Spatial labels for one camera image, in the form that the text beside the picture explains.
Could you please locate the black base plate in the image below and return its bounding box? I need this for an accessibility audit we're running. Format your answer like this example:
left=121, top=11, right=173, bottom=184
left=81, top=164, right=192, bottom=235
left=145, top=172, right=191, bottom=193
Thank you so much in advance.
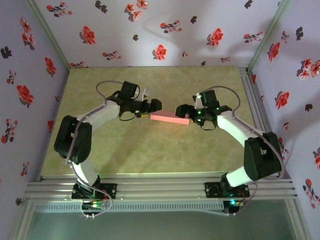
left=71, top=183, right=118, bottom=200
left=204, top=181, right=251, bottom=199

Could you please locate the aluminium side rail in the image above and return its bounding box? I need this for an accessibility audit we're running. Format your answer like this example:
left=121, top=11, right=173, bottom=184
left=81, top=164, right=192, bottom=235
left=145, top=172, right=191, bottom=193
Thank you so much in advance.
left=237, top=67, right=293, bottom=180

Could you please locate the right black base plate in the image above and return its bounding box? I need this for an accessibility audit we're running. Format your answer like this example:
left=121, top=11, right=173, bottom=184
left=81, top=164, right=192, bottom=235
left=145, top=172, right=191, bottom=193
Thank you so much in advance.
left=204, top=181, right=251, bottom=199

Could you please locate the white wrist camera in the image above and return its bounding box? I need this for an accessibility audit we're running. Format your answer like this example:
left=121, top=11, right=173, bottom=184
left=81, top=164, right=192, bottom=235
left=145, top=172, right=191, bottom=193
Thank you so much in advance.
left=137, top=86, right=152, bottom=101
left=192, top=93, right=203, bottom=110

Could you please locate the grey slotted cable duct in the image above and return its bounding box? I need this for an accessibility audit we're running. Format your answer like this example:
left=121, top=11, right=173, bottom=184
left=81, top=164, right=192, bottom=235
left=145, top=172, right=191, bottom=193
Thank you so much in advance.
left=33, top=201, right=225, bottom=213

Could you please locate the white and pink paper box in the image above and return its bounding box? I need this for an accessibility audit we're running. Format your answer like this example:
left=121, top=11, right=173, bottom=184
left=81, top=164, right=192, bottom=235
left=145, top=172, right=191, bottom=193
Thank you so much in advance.
left=149, top=111, right=192, bottom=126

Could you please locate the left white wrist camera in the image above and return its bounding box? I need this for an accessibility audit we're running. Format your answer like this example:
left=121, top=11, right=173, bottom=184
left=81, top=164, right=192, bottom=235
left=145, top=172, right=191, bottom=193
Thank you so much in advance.
left=137, top=86, right=152, bottom=101

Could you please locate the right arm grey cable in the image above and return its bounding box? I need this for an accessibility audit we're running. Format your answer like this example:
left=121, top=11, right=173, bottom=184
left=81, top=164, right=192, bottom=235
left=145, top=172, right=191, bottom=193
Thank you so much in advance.
left=196, top=86, right=285, bottom=217

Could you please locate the aluminium frame leg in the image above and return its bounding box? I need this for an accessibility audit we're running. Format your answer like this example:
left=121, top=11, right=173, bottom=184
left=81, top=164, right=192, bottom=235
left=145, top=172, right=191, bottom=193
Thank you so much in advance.
left=284, top=198, right=312, bottom=240
left=8, top=199, right=35, bottom=240

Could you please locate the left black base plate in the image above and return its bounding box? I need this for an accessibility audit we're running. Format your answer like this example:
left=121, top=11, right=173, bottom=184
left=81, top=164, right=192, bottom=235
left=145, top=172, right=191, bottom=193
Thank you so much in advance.
left=71, top=183, right=118, bottom=200

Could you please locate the long aluminium base rail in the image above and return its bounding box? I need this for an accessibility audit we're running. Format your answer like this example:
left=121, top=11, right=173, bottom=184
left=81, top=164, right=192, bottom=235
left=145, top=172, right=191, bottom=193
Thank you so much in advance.
left=23, top=174, right=298, bottom=201

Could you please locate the aluminium corner post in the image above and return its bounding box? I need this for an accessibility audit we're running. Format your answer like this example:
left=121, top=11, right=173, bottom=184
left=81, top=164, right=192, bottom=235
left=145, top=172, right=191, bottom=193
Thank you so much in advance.
left=246, top=0, right=292, bottom=72
left=24, top=0, right=72, bottom=73

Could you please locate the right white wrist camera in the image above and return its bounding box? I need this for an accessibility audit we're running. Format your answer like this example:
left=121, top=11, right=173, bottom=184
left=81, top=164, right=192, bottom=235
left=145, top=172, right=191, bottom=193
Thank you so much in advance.
left=192, top=93, right=203, bottom=110

